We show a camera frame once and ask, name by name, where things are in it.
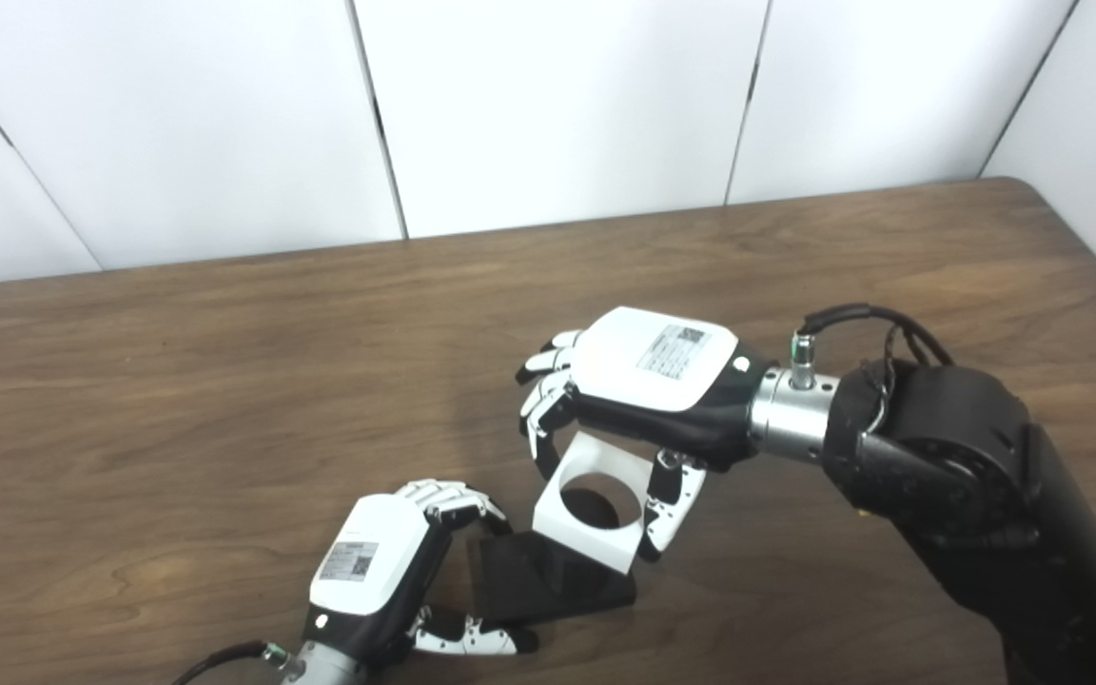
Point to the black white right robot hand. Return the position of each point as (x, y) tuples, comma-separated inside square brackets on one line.
[(653, 371)]

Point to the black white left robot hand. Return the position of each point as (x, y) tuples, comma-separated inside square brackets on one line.
[(372, 561)]

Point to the black peg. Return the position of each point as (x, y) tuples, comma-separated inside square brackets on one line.
[(529, 580)]

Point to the white square piece with hole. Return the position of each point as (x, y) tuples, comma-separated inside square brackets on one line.
[(596, 542)]

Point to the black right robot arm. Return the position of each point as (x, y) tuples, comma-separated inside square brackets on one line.
[(967, 476)]

